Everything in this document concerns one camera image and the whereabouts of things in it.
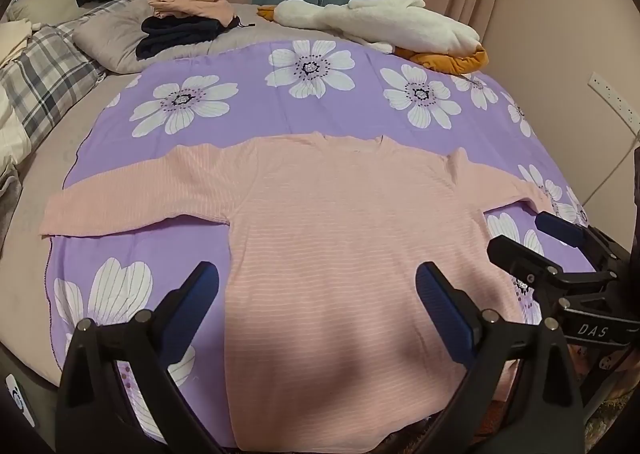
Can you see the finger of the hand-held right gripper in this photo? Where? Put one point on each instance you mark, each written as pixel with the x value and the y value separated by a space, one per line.
pixel 560 230
pixel 520 259

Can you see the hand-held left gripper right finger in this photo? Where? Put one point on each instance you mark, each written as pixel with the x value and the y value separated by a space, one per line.
pixel 440 304

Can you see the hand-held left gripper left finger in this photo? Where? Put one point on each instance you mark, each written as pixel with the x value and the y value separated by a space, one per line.
pixel 197 294

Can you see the pink striped sweater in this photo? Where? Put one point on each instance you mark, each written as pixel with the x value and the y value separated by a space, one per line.
pixel 325 244

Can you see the folded navy clothes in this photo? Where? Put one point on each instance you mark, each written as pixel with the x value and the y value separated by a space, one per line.
pixel 175 36

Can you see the folded pink clothes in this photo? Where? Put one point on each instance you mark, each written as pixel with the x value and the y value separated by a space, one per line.
pixel 190 4

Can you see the white power strip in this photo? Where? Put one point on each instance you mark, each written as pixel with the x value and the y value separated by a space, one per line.
pixel 615 100

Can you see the grey bed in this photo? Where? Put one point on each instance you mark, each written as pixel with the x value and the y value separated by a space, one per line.
pixel 55 149

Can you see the white round-lens device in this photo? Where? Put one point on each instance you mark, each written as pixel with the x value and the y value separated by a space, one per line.
pixel 17 399

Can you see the purple floral bed sheet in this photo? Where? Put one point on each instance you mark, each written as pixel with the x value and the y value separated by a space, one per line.
pixel 250 71

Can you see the white goose plush toy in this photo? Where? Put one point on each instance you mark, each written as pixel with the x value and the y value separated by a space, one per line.
pixel 400 24

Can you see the grey plaid pillow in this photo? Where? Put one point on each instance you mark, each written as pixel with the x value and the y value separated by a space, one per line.
pixel 45 69

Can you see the cream cloth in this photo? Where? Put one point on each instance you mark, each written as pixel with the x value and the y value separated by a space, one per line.
pixel 35 1

